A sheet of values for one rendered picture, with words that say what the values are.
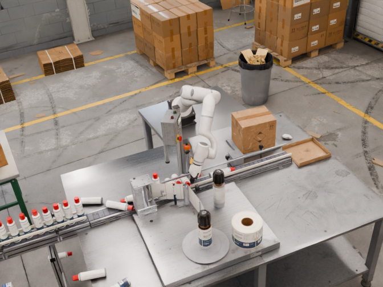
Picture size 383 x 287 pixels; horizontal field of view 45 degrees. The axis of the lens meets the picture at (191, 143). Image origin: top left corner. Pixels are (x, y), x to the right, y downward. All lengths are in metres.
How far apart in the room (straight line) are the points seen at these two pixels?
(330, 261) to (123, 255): 1.68
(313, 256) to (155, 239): 1.40
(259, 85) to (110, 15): 3.69
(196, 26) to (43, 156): 2.83
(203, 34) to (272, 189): 3.80
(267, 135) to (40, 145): 3.05
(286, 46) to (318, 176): 3.60
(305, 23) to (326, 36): 0.55
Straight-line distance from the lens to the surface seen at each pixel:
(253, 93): 6.03
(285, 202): 3.45
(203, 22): 6.86
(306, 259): 3.91
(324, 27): 7.35
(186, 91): 3.80
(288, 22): 6.86
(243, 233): 2.95
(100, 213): 3.41
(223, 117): 4.35
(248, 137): 3.77
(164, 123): 3.15
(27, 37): 8.46
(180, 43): 6.80
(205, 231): 2.92
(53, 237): 3.39
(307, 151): 3.95
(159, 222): 3.25
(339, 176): 3.74
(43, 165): 5.55
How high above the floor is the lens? 3.17
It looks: 36 degrees down
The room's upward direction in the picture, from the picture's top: 4 degrees counter-clockwise
